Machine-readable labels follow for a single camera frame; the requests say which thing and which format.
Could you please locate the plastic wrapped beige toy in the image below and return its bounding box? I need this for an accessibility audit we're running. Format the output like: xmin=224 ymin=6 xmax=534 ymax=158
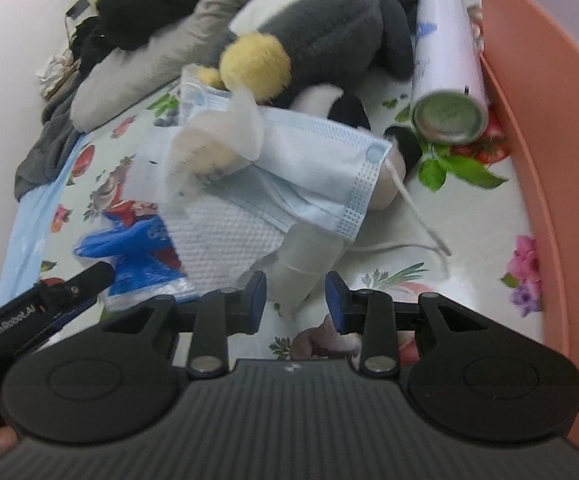
xmin=124 ymin=85 xmax=266 ymax=211

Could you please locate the grey duvet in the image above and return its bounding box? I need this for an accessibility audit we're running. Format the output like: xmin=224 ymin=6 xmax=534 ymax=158
xmin=69 ymin=0 xmax=250 ymax=131

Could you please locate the white cylindrical bottle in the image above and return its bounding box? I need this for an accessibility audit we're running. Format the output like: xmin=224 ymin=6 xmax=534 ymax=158
xmin=409 ymin=0 xmax=491 ymax=146

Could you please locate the grey white penguin plush toy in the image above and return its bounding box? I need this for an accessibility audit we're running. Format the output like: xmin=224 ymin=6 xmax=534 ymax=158
xmin=218 ymin=0 xmax=430 ymax=111

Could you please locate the white towel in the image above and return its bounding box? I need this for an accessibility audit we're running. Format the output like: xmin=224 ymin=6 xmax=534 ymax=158
xmin=162 ymin=195 xmax=290 ymax=293

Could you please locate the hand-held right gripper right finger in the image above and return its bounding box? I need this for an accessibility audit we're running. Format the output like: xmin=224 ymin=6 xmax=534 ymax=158
xmin=324 ymin=270 xmax=500 ymax=378

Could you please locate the dark grey cloth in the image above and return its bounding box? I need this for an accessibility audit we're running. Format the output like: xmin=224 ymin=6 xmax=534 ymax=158
xmin=14 ymin=85 xmax=86 ymax=201

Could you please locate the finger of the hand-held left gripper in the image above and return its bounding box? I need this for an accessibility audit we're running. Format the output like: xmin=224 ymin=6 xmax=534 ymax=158
xmin=39 ymin=261 xmax=117 ymax=307
xmin=44 ymin=297 xmax=98 ymax=337

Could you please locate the white box with orange rim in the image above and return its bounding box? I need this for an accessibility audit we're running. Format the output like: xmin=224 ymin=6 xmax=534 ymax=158
xmin=477 ymin=0 xmax=579 ymax=461

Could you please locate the black fluffy garment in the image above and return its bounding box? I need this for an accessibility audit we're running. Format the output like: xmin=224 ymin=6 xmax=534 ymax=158
xmin=69 ymin=0 xmax=250 ymax=81

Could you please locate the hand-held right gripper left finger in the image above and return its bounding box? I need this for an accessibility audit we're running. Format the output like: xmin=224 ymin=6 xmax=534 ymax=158
xmin=102 ymin=270 xmax=270 ymax=378

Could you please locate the light blue bed sheet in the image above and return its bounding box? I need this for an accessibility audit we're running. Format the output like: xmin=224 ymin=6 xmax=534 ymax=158
xmin=0 ymin=135 xmax=87 ymax=306

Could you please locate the clear plastic item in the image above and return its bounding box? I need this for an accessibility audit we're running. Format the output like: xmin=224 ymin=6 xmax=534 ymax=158
xmin=232 ymin=107 xmax=453 ymax=260

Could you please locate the blue snack packet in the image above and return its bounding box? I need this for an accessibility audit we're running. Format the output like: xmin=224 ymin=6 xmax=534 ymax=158
xmin=72 ymin=212 xmax=195 ymax=311

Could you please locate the blue face mask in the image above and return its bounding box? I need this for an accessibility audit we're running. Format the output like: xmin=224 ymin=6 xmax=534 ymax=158
xmin=179 ymin=65 xmax=235 ymax=126

